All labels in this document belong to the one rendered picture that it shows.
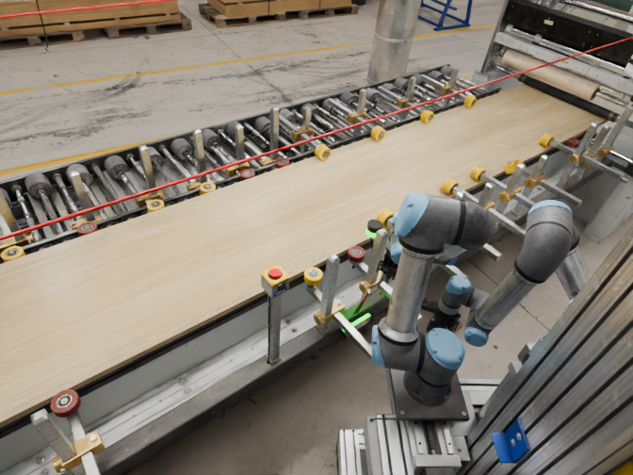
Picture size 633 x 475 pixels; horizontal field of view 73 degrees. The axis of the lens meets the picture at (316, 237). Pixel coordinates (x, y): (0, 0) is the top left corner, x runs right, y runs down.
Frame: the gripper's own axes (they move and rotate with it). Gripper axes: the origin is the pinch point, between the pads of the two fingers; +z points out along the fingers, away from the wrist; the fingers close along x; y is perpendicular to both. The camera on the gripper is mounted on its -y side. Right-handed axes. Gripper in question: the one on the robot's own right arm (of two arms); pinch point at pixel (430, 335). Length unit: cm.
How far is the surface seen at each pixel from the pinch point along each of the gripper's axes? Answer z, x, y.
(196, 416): 13, -91, -30
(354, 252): -7.9, -1.0, -48.4
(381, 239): -31.5, -5.7, -31.5
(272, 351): 3, -57, -31
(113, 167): -2, -68, -178
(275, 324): -14, -56, -31
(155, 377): 14, -97, -53
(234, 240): -7, -43, -85
